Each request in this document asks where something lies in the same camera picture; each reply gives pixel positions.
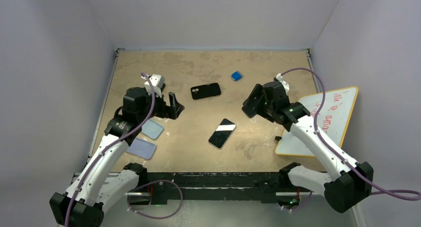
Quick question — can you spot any silver-edged black phone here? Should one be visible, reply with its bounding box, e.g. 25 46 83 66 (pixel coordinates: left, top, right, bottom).
208 118 236 149

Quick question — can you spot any blue eraser block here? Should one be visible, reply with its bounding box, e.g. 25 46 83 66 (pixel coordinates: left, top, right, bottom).
231 71 243 81

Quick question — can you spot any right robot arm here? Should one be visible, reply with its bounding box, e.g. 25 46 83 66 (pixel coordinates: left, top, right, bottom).
242 81 374 213

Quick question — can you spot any black phone case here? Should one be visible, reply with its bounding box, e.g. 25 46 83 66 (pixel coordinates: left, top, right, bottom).
190 82 221 100

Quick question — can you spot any black base frame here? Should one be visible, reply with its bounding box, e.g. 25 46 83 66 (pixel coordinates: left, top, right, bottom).
123 163 307 206

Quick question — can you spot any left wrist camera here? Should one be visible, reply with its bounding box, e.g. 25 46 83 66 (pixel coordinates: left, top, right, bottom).
142 74 165 97

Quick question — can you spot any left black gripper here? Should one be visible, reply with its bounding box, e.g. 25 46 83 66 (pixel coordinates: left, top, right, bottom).
138 88 183 123

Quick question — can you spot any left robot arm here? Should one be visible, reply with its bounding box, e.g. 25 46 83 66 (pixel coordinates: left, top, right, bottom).
50 87 185 227

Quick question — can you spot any yellow-framed whiteboard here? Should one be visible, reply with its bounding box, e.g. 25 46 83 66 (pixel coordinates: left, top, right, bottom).
275 86 358 157

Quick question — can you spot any light blue phone case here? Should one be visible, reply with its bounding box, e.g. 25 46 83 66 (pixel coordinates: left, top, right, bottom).
141 119 164 140

